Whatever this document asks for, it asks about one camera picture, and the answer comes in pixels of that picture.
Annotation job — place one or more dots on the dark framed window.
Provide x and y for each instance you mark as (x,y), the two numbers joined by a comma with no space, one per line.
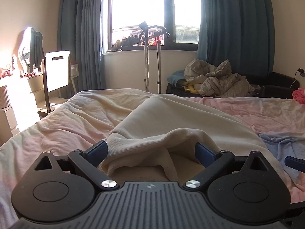
(138,4)

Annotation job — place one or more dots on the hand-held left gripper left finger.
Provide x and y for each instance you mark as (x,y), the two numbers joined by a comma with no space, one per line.
(97,150)

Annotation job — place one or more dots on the pastel tie-dye bed sheet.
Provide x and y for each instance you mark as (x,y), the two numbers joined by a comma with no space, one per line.
(59,128)

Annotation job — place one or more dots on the white chair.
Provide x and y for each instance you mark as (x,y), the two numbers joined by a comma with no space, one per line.
(58,71)

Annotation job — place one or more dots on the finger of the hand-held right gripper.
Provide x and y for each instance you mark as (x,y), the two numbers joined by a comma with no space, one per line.
(295,162)

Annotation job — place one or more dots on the cream white jacket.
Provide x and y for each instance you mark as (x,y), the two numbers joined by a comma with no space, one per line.
(166,114)

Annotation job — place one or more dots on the black sofa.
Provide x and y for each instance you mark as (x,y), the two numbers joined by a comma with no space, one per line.
(278,81)

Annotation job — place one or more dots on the grey quilted blanket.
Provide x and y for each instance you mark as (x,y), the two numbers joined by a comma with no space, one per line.
(219,81)

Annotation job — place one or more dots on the pink fleece blanket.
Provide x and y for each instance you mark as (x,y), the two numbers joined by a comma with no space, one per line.
(299,95)

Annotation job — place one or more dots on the yellow cloth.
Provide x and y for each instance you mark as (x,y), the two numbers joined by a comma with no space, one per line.
(190,88)

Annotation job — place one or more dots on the teal curtain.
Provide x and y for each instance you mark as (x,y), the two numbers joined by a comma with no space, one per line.
(83,33)
(236,23)

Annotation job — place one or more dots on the white dresser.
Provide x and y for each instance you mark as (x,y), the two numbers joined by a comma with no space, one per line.
(21,93)

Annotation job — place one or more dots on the dark clutter pile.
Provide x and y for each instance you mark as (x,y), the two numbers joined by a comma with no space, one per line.
(128,41)

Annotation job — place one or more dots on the teal cushion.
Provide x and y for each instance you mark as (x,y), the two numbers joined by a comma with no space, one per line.
(176,77)

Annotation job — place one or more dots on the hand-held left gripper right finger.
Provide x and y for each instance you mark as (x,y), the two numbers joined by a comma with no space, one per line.
(203,153)

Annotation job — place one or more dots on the wavy edged mirror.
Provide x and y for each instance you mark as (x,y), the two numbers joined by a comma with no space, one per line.
(27,47)

